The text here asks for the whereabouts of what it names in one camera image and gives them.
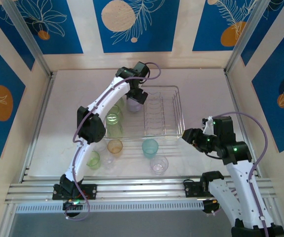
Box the lilac plastic cup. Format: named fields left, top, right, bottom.
left=126, top=97, right=143, bottom=114

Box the teal transparent cup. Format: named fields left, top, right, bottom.
left=141, top=138, right=160, bottom=159

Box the clear plastic cup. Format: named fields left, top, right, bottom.
left=149, top=156, right=169, bottom=176

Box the amber transparent cup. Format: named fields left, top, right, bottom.
left=107, top=139, right=123, bottom=156

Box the small clear frosted cup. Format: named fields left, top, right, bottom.
left=101, top=155, right=115, bottom=170

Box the small green transparent cup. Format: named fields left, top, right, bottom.
left=85, top=151, right=101, bottom=170

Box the small black controller board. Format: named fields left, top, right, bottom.
left=202, top=198, right=221, bottom=217
left=62, top=199, right=83, bottom=211

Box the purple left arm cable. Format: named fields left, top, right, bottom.
left=64, top=61, right=162, bottom=221

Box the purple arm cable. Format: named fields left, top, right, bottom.
left=210, top=111, right=268, bottom=237
left=64, top=61, right=162, bottom=221

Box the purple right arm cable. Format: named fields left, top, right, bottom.
left=210, top=111, right=268, bottom=237

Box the aluminium side floor rail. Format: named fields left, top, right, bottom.
left=20, top=71, right=56, bottom=184
left=224, top=71, right=264, bottom=178

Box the wide aluminium base rail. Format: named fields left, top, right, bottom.
left=4, top=175, right=277, bottom=206

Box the white slotted cable duct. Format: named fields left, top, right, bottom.
left=15, top=199, right=204, bottom=214

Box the aluminium frame post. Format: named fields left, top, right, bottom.
left=224, top=0, right=266, bottom=75
left=1, top=0, right=55, bottom=78

